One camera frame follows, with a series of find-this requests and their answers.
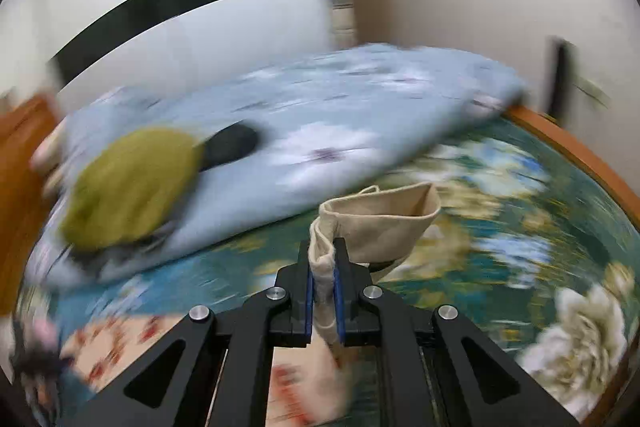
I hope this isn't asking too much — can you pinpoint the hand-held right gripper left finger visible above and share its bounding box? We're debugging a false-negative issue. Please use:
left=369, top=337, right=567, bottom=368
left=60, top=240, right=316, bottom=427

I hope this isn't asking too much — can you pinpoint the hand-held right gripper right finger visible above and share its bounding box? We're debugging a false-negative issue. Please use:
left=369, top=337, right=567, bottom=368
left=333, top=237, right=582, bottom=427

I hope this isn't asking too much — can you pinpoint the cream car print garment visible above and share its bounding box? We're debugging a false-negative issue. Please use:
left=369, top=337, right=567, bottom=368
left=62, top=184, right=443, bottom=427

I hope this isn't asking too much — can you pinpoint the teal floral bed sheet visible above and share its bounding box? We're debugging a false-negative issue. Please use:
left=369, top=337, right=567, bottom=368
left=10, top=117, right=640, bottom=427

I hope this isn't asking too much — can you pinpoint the blue daisy print duvet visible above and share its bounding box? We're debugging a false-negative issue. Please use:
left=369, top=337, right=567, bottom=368
left=27, top=44, right=526, bottom=289

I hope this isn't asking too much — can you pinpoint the green fuzzy garment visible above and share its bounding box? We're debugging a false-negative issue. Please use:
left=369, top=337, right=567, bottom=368
left=59, top=127, right=207, bottom=254

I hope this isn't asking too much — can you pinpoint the white wardrobe with black stripe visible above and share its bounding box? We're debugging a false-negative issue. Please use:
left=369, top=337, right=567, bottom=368
left=0, top=0, right=337, bottom=110

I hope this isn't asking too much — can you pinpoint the dark upright object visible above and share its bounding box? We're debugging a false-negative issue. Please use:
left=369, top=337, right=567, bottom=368
left=546, top=36, right=577, bottom=124

